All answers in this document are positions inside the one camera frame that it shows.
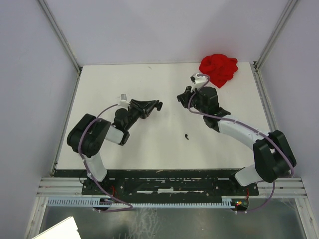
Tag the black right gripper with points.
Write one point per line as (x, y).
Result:
(185, 97)

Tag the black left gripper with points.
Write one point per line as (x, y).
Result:
(144, 108)

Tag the black round earbud case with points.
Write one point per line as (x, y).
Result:
(159, 106)

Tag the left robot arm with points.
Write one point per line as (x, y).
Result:
(88, 135)

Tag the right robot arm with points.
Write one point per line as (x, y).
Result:
(273, 157)

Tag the red crumpled cloth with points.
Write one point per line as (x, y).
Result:
(219, 68)

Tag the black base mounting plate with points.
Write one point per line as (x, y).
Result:
(214, 186)

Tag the white paper sheet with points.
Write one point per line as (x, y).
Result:
(66, 229)

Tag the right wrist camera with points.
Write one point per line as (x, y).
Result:
(199, 80)

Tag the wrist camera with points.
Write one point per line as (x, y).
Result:
(199, 80)
(123, 100)

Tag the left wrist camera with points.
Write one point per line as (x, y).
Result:
(123, 100)

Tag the left aluminium frame post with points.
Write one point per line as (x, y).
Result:
(43, 4)

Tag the aluminium frame post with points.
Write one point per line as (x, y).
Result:
(284, 18)
(43, 4)

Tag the white slotted cable duct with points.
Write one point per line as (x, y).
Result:
(165, 201)

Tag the aluminium front rail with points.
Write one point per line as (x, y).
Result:
(71, 187)

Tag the right aluminium frame post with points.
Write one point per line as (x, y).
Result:
(284, 18)

